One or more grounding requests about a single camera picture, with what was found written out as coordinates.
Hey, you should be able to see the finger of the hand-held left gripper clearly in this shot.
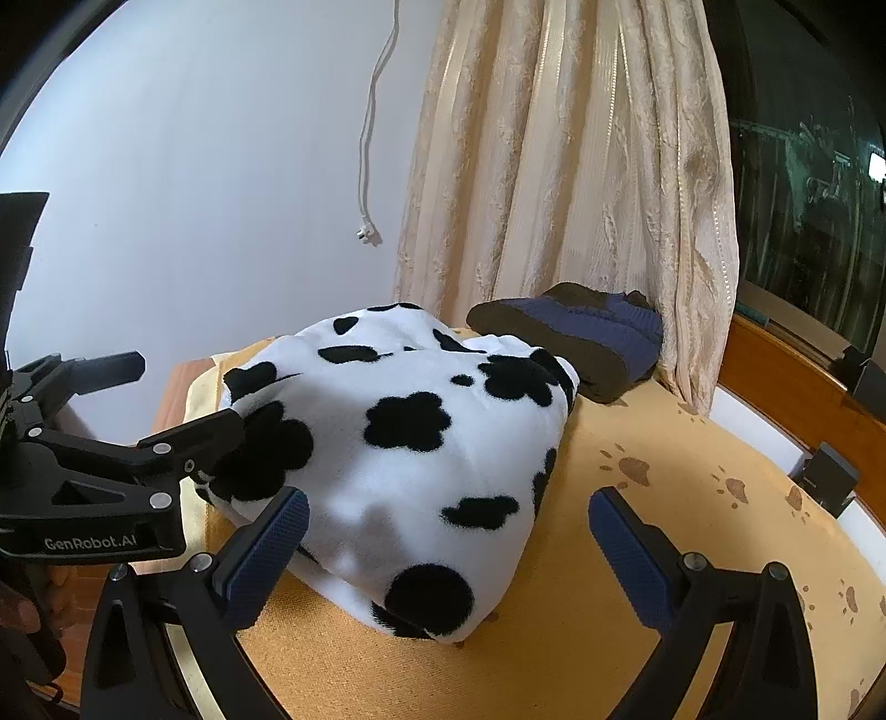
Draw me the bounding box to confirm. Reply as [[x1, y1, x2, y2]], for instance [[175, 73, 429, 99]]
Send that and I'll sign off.
[[10, 350, 148, 425], [26, 408, 248, 515]]

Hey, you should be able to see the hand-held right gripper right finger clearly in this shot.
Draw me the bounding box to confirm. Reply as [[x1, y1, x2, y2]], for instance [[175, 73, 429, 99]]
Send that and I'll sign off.
[[588, 486, 818, 720]]

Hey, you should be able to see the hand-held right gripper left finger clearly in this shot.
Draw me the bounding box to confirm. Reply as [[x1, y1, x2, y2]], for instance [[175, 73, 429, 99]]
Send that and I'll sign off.
[[81, 486, 311, 720]]

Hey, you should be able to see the cow print fleece garment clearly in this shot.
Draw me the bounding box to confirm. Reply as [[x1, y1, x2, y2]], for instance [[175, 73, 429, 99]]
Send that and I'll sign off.
[[190, 302, 583, 649]]

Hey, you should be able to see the person's left hand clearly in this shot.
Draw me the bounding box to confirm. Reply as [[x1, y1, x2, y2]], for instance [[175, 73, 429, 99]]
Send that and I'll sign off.
[[0, 564, 79, 636]]

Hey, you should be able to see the yellow paw print blanket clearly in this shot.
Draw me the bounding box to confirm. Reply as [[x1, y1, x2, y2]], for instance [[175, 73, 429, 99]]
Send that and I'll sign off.
[[148, 324, 886, 720]]

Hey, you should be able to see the white mattress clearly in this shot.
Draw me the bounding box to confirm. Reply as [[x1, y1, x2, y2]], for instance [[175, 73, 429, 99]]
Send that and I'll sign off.
[[712, 383, 886, 549]]

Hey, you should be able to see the small black box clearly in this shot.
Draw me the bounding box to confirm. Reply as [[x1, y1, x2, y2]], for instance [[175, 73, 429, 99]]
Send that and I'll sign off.
[[801, 441, 862, 520], [839, 344, 886, 408]]

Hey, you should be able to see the cream patterned curtain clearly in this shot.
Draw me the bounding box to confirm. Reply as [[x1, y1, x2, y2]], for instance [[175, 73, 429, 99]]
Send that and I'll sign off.
[[392, 0, 743, 418]]

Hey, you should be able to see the white power cable with plug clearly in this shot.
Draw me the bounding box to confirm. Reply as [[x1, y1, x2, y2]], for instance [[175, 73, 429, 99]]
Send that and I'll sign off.
[[348, 0, 404, 248]]

